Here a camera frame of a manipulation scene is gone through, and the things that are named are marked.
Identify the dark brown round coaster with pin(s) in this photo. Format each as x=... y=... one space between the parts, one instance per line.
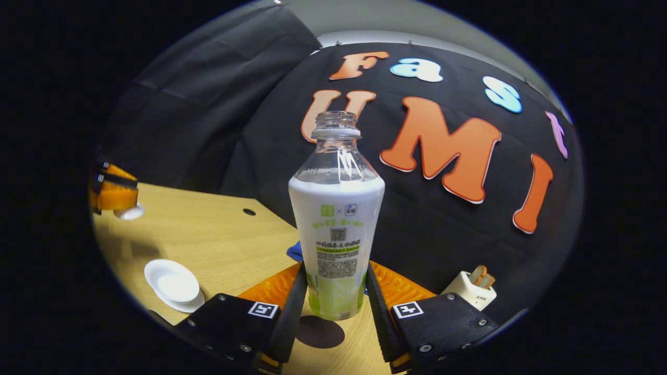
x=320 y=333

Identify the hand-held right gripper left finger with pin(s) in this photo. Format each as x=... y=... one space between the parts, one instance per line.
x=294 y=317

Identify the white porcelain teacup lid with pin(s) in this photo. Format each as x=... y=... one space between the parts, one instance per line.
x=130 y=212

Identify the blue cloth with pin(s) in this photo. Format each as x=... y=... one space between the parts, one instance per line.
x=296 y=252

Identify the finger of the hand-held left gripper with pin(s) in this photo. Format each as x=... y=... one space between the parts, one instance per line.
x=117 y=198
x=117 y=173

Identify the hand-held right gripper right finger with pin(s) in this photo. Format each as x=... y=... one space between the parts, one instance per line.
x=379 y=317

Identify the white green label water bottle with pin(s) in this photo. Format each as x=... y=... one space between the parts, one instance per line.
x=337 y=234

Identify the white porcelain teacup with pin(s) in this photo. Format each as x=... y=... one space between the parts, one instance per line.
x=172 y=281

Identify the brown toast slice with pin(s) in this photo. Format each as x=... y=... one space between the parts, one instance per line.
x=478 y=274
x=488 y=281

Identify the white porcelain saucer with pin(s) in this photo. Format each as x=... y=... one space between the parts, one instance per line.
x=194 y=304

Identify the cream white toaster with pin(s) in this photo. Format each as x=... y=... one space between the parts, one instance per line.
x=469 y=297

